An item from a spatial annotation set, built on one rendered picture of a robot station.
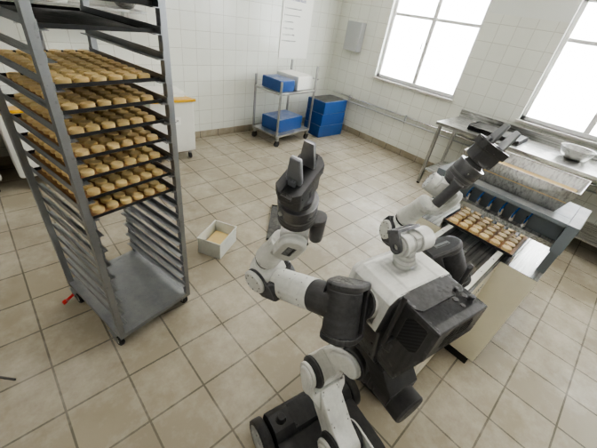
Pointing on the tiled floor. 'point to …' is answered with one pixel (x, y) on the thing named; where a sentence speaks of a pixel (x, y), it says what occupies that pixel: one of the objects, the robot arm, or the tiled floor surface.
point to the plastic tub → (217, 239)
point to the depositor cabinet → (494, 289)
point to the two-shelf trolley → (280, 110)
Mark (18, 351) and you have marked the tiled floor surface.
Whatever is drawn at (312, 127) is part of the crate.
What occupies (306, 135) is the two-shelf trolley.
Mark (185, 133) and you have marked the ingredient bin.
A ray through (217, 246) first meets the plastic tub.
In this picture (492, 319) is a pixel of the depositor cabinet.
